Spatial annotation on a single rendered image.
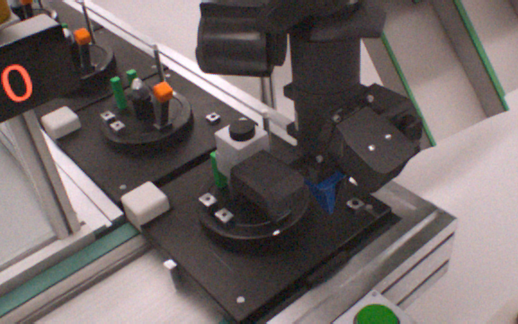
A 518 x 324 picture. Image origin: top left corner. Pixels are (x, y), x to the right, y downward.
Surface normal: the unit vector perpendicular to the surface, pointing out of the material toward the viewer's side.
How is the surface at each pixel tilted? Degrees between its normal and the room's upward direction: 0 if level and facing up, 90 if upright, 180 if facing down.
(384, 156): 22
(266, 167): 0
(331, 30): 39
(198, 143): 0
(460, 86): 45
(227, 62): 99
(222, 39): 57
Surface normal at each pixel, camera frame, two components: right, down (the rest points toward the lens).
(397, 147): 0.17, -0.55
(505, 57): 0.29, -0.17
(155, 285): -0.09, -0.76
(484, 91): -0.87, 0.38
